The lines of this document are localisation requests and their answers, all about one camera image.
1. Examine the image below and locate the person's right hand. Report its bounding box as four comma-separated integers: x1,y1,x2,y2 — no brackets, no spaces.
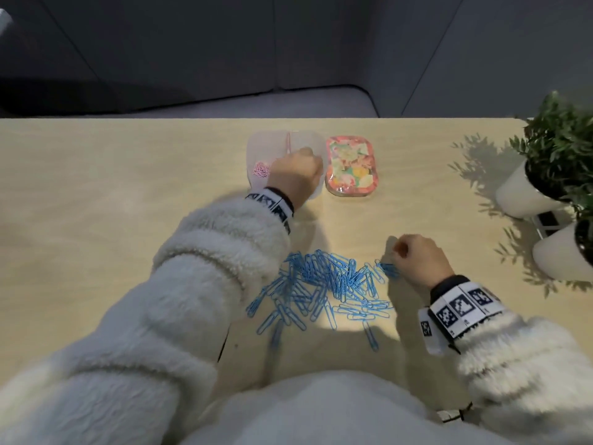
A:
393,234,456,292

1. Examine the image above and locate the person's left hand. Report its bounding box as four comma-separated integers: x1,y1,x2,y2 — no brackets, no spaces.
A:
267,147,324,211

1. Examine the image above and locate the single blue paper clip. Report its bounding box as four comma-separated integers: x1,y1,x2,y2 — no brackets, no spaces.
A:
374,259,402,282

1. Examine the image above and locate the person's right forearm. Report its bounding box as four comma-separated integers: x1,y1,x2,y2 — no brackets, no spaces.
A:
419,307,593,445

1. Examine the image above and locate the person's left forearm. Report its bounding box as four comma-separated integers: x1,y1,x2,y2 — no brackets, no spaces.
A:
0,195,297,445

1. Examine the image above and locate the clear open plastic box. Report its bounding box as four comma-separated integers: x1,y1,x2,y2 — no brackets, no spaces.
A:
246,130,325,200

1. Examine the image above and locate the left wrist marker band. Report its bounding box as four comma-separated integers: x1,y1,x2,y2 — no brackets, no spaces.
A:
245,188,296,235

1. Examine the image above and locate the wrist marker band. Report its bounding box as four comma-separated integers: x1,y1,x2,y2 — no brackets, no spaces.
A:
418,275,506,356
245,188,296,235

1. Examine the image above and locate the right wrist marker band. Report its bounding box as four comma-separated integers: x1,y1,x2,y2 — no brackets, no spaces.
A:
418,275,506,356

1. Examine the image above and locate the pile of blue paper clips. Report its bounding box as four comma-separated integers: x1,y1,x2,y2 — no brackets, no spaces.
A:
246,249,395,353

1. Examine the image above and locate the grey sofa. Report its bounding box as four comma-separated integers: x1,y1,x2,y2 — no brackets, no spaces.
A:
0,78,381,119

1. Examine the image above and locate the white plant pot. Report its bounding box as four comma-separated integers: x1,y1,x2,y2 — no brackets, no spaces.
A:
531,220,593,282
494,159,575,221

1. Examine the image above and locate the black and white marker tag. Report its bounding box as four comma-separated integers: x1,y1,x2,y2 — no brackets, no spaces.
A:
532,210,575,239

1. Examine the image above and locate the white fleece jacket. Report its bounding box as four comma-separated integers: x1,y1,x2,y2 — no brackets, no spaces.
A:
178,370,515,445

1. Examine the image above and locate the black cable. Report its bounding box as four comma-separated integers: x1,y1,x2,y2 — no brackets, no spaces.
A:
435,401,474,423

